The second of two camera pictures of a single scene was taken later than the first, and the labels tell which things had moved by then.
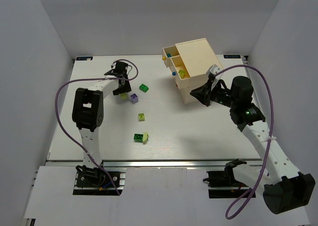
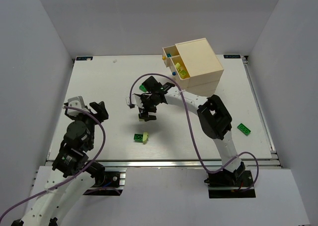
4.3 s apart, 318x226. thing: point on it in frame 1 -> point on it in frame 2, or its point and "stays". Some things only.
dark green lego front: (138, 137) stays
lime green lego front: (146, 136) stays
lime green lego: (123, 96) -> (178, 66)
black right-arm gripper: (206, 94) -> (145, 107)
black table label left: (84, 58) stays
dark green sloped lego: (143, 88) stays
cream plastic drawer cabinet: (189, 61) stays
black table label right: (232, 56) stays
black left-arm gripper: (123, 86) -> (95, 113)
